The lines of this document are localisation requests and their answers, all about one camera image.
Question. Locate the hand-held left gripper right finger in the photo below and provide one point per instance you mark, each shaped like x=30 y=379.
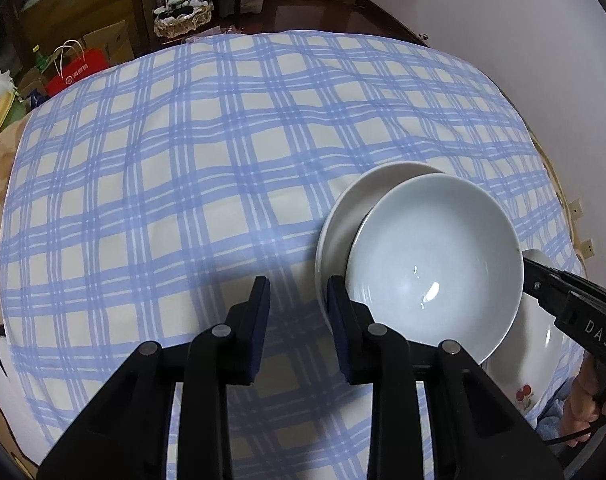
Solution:
x=339 y=330

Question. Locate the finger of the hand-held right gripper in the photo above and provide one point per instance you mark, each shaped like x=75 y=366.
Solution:
x=593 y=290
x=543 y=285

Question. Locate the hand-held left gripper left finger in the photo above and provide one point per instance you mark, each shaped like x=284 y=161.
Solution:
x=262 y=330

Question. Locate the white cherry print plate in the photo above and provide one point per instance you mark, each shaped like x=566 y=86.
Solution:
x=528 y=360

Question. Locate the medium white bowl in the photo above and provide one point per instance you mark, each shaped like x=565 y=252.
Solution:
x=433 y=260

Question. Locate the large white bowl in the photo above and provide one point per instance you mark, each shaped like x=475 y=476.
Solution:
x=348 y=215

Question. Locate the person's right hand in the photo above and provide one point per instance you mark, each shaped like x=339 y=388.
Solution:
x=580 y=400

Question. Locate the person's light blue clothing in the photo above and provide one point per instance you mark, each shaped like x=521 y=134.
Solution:
x=553 y=410

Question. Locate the gold patterned bed sheet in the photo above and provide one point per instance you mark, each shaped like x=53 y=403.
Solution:
x=558 y=185

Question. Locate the blue plaid cloth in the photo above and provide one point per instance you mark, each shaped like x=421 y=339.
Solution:
x=183 y=170

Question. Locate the red paper bag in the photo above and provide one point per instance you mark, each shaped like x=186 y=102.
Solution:
x=78 y=72

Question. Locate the woven basket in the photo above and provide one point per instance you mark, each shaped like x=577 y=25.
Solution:
x=183 y=22

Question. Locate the cardboard box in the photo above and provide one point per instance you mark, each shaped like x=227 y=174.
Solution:
x=108 y=37

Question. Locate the yellow plastic package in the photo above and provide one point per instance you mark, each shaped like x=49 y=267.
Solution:
x=0 y=112

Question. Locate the green bottle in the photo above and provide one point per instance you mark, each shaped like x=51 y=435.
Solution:
x=40 y=62

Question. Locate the wall socket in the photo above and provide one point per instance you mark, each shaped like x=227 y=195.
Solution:
x=589 y=250
x=576 y=209

